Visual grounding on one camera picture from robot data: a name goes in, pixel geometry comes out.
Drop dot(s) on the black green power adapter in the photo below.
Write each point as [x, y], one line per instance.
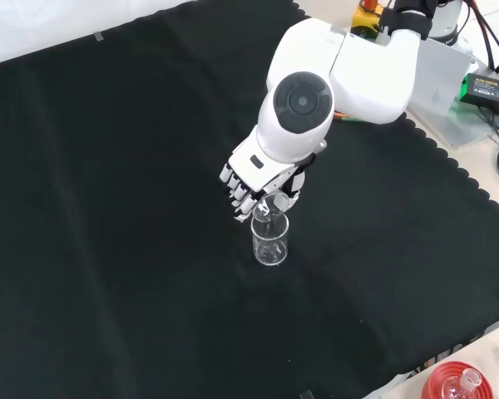
[488, 91]

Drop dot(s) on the grey tape strip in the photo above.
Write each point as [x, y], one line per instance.
[99, 36]
[307, 395]

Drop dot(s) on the pale white board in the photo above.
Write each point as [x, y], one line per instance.
[441, 75]

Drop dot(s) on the clear graduated glass beaker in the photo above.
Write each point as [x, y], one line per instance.
[270, 253]

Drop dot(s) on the yellow stop button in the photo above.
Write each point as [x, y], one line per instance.
[364, 21]

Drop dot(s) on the clear glass beaker with spout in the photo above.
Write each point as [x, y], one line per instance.
[264, 212]

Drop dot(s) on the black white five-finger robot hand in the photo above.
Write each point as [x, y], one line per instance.
[249, 166]

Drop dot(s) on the black bench cloth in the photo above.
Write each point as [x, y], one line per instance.
[108, 228]

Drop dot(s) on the clear glass flask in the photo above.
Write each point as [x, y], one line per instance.
[470, 379]

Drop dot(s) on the grey metal base plate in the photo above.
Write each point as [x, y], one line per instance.
[470, 129]

